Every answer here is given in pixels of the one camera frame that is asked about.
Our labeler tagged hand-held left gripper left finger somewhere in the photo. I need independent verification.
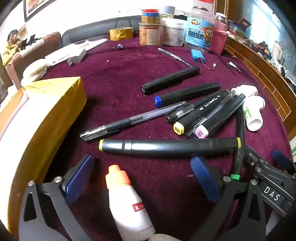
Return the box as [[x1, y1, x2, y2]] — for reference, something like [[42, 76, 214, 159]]
[[18, 154, 95, 241]]

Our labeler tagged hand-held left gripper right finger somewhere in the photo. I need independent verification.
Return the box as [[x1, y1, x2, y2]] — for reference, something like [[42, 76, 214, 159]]
[[190, 156, 266, 241]]

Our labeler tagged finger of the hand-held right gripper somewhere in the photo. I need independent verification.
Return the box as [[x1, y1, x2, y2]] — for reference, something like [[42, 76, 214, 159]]
[[245, 146, 264, 168], [272, 149, 295, 173]]

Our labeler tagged black marker with green cap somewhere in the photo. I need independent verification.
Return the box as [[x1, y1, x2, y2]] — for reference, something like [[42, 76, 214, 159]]
[[230, 105, 246, 182]]

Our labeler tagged white bottle with green label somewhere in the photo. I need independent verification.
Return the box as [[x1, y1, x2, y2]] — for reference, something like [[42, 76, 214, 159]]
[[242, 96, 265, 132]]

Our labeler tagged black marker with pink end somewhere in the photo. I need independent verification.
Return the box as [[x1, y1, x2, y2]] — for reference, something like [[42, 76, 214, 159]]
[[195, 93, 246, 139]]

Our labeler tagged yellow-taped white foam box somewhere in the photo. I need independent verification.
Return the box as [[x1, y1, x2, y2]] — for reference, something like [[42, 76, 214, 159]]
[[0, 76, 87, 234]]

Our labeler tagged short black pen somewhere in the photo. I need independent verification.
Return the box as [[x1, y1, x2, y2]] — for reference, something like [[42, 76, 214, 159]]
[[165, 104, 195, 124]]

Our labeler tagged black marker with blue end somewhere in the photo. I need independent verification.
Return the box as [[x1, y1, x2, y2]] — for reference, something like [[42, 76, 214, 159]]
[[154, 82, 222, 108]]

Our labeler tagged black marker with yellow ends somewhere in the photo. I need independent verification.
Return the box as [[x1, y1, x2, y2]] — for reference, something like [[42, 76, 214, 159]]
[[99, 137, 241, 157]]

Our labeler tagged white bottle with orange cap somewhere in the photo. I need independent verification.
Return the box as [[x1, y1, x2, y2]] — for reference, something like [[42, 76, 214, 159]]
[[105, 164, 156, 241]]

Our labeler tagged small white bottle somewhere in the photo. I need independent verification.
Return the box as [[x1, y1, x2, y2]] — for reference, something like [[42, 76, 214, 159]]
[[231, 85, 258, 97]]

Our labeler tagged black marker with yellow cap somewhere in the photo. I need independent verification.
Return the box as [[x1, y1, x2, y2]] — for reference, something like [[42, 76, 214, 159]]
[[173, 89, 230, 135]]

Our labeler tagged wooden ledge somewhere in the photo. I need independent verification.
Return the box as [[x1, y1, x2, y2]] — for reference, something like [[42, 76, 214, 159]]
[[224, 36, 296, 139]]

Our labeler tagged clear gel pen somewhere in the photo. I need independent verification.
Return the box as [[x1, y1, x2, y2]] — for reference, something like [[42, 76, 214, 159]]
[[80, 101, 187, 142]]

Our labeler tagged metal nail clipper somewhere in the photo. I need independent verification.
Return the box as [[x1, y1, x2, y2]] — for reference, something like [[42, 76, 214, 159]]
[[227, 61, 242, 73]]

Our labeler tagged blue battery pack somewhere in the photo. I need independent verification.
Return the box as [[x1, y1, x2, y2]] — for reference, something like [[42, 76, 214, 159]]
[[191, 49, 216, 70]]

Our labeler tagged white plastic bag bundle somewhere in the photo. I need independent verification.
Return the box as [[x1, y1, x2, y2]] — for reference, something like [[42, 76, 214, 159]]
[[21, 59, 53, 87]]

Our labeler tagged pink glass bottle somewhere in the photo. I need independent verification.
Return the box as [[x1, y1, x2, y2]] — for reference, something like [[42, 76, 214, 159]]
[[210, 13, 229, 55]]

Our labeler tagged white charger adapter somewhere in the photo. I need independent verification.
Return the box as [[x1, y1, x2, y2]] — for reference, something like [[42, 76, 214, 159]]
[[45, 44, 87, 66]]

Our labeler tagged silver pen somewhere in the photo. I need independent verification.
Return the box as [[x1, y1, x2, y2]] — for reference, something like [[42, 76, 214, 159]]
[[158, 47, 193, 67]]

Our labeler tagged brown chair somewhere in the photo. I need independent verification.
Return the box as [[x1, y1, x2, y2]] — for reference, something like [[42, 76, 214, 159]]
[[7, 32, 62, 91]]

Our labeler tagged clear jar with blue label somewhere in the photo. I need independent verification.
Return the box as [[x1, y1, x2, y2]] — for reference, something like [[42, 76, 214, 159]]
[[184, 8, 216, 52]]

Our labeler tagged white paper sheet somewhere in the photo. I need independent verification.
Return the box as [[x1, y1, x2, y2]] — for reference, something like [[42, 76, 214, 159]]
[[74, 38, 108, 51]]

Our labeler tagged white plastic jar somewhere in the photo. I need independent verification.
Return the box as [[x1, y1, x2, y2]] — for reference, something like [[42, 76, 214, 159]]
[[162, 18, 187, 47]]

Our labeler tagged black leather sofa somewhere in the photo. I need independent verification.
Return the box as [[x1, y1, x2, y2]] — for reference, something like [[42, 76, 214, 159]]
[[61, 16, 142, 48]]

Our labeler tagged yellow tape roll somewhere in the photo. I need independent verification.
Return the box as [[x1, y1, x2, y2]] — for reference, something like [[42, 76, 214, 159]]
[[109, 27, 134, 41]]

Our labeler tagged jar with orange label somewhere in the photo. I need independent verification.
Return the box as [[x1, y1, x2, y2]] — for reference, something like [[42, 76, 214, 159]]
[[139, 22, 163, 46]]

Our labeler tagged stack of tape rolls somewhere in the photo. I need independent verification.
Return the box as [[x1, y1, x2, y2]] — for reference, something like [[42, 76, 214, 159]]
[[141, 9, 161, 24]]

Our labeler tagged framed wall picture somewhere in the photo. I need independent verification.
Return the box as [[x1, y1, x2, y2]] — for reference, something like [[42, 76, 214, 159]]
[[24, 0, 58, 19]]

